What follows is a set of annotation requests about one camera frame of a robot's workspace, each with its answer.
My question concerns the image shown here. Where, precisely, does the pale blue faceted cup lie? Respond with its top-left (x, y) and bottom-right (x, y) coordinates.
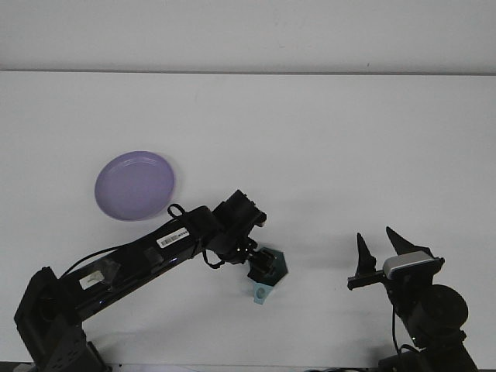
top-left (250, 247), bottom-right (289, 305)

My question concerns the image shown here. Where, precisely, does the pale purple round plate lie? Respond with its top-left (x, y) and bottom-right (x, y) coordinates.
top-left (94, 150), bottom-right (176, 222)

